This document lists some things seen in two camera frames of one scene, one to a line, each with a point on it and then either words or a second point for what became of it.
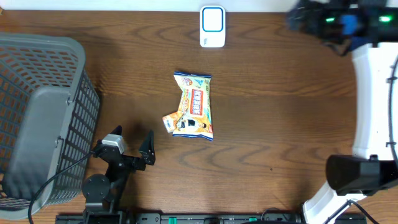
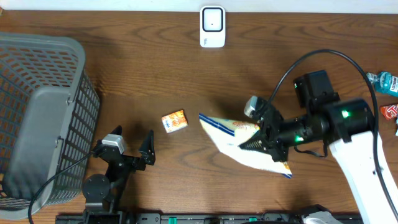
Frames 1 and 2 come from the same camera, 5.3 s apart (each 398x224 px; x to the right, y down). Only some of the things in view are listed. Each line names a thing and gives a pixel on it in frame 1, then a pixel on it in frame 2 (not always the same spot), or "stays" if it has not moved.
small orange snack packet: x=170 y=121 stays
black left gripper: x=147 y=149 stays
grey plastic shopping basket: x=50 y=119 stays
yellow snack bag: x=196 y=120 → x=228 y=135
